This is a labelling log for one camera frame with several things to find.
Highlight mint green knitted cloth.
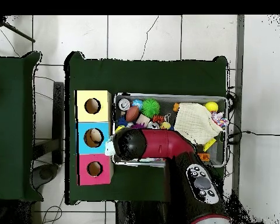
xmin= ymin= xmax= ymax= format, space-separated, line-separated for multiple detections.
xmin=104 ymin=141 xmax=117 ymax=156

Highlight wooden box with three holes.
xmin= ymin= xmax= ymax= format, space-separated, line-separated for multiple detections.
xmin=74 ymin=90 xmax=114 ymax=186

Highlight brown toy football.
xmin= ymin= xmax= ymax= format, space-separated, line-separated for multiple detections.
xmin=125 ymin=106 xmax=140 ymax=123

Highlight green spiky ball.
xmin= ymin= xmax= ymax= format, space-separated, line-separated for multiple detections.
xmin=142 ymin=97 xmax=160 ymax=118

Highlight blue globe ball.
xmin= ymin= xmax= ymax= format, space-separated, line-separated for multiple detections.
xmin=132 ymin=99 xmax=144 ymax=110

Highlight silver drink can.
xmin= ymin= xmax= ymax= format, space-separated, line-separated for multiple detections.
xmin=118 ymin=97 xmax=131 ymax=111

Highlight white ball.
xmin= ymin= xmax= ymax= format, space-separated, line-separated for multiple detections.
xmin=90 ymin=129 xmax=103 ymax=143

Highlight cream knitted cloth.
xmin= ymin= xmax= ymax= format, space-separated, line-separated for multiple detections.
xmin=174 ymin=102 xmax=222 ymax=145

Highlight orange plastic tray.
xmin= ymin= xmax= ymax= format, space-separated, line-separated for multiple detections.
xmin=198 ymin=152 xmax=211 ymax=162

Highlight plain yellow ball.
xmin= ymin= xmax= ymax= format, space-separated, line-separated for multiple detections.
xmin=205 ymin=101 xmax=219 ymax=113

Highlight green cloth side table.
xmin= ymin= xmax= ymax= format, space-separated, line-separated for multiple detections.
xmin=0 ymin=52 xmax=43 ymax=202

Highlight shallow wire mesh bin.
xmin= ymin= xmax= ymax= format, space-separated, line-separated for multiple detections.
xmin=111 ymin=93 xmax=227 ymax=167

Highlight black cable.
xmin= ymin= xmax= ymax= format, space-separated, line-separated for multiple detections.
xmin=228 ymin=129 xmax=280 ymax=139

